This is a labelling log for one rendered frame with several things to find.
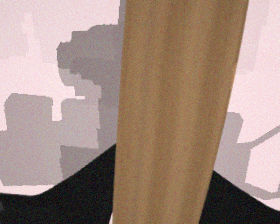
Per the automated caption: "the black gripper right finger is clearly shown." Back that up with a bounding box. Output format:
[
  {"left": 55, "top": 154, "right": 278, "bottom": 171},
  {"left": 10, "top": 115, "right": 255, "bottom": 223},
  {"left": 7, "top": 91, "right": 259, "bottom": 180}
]
[{"left": 199, "top": 170, "right": 280, "bottom": 224}]

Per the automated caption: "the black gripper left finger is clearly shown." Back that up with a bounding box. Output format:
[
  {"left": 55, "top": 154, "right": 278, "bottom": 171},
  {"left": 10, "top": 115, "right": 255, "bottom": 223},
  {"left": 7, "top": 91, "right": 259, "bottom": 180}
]
[{"left": 0, "top": 143, "right": 116, "bottom": 224}]

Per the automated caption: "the wooden board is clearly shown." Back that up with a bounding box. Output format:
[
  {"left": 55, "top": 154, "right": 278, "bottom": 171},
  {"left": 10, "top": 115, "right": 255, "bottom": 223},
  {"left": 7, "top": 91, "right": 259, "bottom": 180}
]
[{"left": 112, "top": 0, "right": 249, "bottom": 224}]

